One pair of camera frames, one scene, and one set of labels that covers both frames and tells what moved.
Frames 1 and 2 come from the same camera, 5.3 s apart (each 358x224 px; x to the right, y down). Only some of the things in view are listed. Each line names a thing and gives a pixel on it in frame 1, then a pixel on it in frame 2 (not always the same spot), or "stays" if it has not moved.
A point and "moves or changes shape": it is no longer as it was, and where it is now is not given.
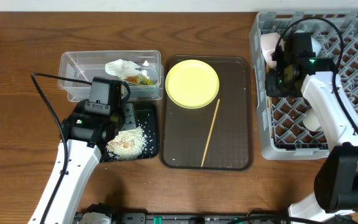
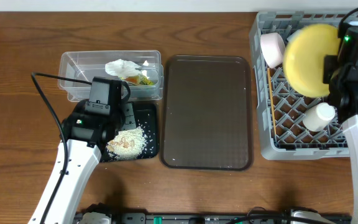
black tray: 146,116 stays
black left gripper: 128,115 stays
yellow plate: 192,84 moves or changes shape
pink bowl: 268,42 stays
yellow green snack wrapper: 141,79 stays
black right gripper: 271,80 -> 332,66
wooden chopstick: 211,134 -> 271,100
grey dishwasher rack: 350,38 stays
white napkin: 122,68 stays
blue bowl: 316,46 moves or changes shape
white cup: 311,121 stays
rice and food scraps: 127,144 stays
